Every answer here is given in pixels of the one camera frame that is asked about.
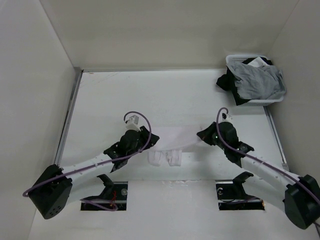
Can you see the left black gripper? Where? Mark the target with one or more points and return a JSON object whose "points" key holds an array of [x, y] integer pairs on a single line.
{"points": [[145, 134]]}

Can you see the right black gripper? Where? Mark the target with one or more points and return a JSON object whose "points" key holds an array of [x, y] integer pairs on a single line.
{"points": [[205, 134]]}

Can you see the white tank top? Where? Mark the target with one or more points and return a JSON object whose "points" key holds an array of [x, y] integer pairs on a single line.
{"points": [[172, 141]]}

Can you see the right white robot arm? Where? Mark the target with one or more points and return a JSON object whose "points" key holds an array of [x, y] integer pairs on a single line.
{"points": [[297, 196]]}

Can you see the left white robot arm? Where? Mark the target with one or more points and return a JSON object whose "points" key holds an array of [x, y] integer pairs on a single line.
{"points": [[58, 186]]}

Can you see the black tank top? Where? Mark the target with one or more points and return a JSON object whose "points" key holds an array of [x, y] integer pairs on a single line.
{"points": [[227, 83]]}

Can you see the grey tank top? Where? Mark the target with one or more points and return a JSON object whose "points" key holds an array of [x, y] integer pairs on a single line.
{"points": [[257, 83]]}

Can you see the white plastic laundry basket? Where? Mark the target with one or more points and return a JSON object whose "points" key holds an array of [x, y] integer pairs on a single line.
{"points": [[255, 102]]}

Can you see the white garment in basket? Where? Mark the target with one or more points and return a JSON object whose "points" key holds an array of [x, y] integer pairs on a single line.
{"points": [[258, 62]]}

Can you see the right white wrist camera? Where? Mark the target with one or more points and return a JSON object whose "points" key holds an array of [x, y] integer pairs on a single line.
{"points": [[226, 118]]}

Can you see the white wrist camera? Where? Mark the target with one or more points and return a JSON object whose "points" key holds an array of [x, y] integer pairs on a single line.
{"points": [[132, 123], [226, 118]]}

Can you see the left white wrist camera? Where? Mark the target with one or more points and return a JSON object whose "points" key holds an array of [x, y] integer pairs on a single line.
{"points": [[132, 123]]}

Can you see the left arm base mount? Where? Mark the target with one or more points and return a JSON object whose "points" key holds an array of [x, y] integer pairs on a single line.
{"points": [[111, 196]]}

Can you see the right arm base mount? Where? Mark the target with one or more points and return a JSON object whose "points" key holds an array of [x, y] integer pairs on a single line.
{"points": [[231, 195]]}

